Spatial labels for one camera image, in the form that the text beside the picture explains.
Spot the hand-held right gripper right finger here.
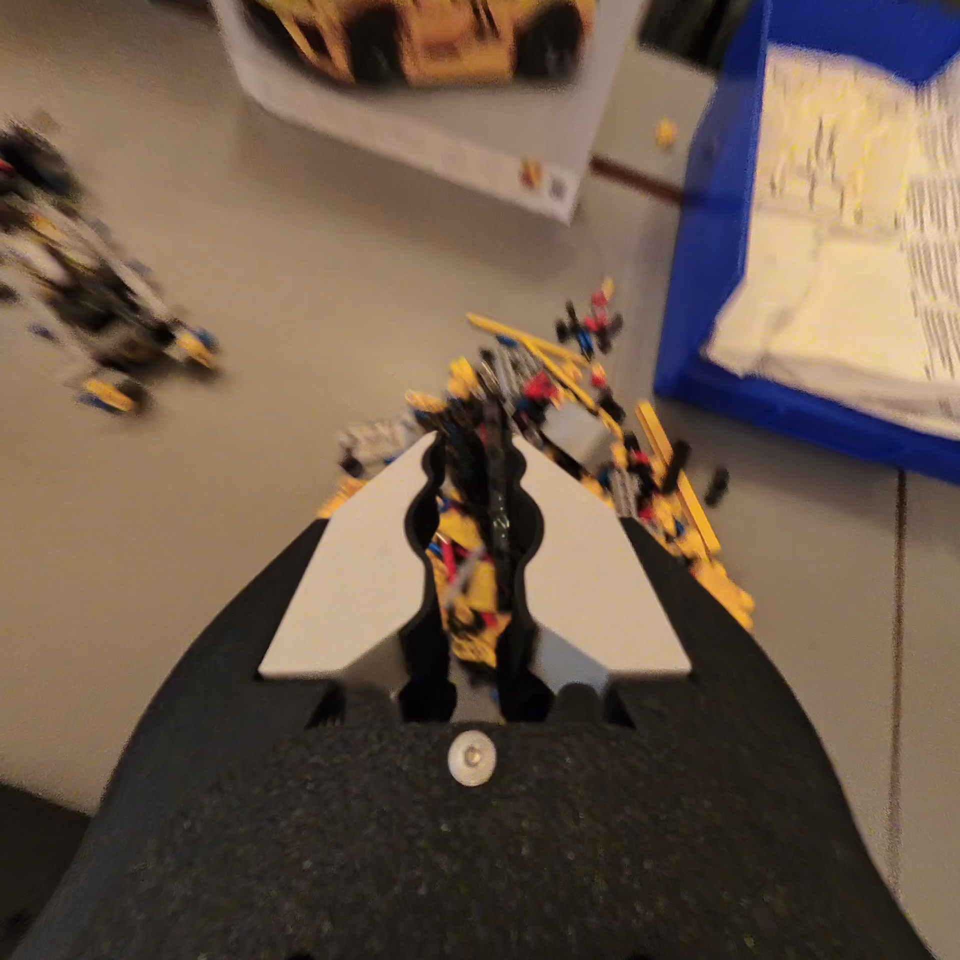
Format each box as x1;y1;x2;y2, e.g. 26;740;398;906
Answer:
495;435;693;723

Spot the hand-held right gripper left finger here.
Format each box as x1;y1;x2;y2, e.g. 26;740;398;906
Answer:
257;431;460;723

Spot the pile of toy brick pieces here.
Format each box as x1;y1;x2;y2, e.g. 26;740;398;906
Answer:
318;279;755;669

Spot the toy car chassis assembly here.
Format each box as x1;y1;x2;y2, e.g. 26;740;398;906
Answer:
0;123;222;417

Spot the grey desk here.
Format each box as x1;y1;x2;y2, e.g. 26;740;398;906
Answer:
0;0;960;960

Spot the blue plastic bin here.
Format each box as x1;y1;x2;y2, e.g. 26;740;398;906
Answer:
652;0;960;485

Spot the brown strip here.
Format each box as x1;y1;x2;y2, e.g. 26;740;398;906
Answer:
588;153;685;204

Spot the Lego instruction booklet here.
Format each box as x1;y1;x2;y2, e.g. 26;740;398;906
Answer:
210;0;646;225

